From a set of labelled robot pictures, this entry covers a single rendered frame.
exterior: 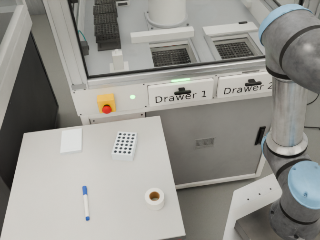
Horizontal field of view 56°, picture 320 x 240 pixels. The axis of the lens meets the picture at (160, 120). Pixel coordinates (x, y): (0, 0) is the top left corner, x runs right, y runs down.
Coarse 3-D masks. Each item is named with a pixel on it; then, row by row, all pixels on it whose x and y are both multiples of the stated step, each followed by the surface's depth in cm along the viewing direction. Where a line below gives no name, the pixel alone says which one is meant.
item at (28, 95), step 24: (24, 0) 189; (24, 24) 183; (24, 48) 177; (0, 72) 140; (24, 72) 180; (0, 96) 137; (24, 96) 175; (48, 96) 225; (0, 120) 133; (24, 120) 170; (48, 120) 217; (0, 144) 136; (0, 168) 133; (0, 192) 140; (0, 216) 154
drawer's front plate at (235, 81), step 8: (264, 72) 135; (224, 80) 133; (232, 80) 134; (240, 80) 135; (256, 80) 136; (264, 80) 137; (224, 88) 136; (232, 88) 137; (256, 88) 139; (264, 88) 140; (224, 96) 140; (232, 96) 141
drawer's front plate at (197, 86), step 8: (192, 80) 132; (200, 80) 132; (208, 80) 132; (152, 88) 130; (160, 88) 131; (168, 88) 132; (176, 88) 132; (192, 88) 134; (200, 88) 134; (208, 88) 135; (152, 96) 133; (160, 96) 134; (168, 96) 135; (184, 96) 136; (192, 96) 137; (200, 96) 138; (208, 96) 138; (152, 104) 137; (160, 104) 138; (168, 104) 138
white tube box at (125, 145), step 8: (120, 136) 128; (128, 136) 128; (136, 136) 128; (120, 144) 126; (128, 144) 125; (136, 144) 130; (112, 152) 122; (120, 152) 124; (128, 152) 123; (128, 160) 124
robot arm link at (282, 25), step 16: (272, 16) 66; (288, 16) 63; (304, 16) 62; (272, 32) 65; (288, 32) 61; (304, 32) 58; (272, 48) 65; (272, 64) 69; (272, 80) 76; (288, 80) 69; (272, 96) 79; (288, 96) 74; (304, 96) 75; (272, 112) 83; (288, 112) 78; (304, 112) 79; (272, 128) 87; (288, 128) 82; (272, 144) 90; (288, 144) 86; (304, 144) 87; (272, 160) 93; (288, 160) 88
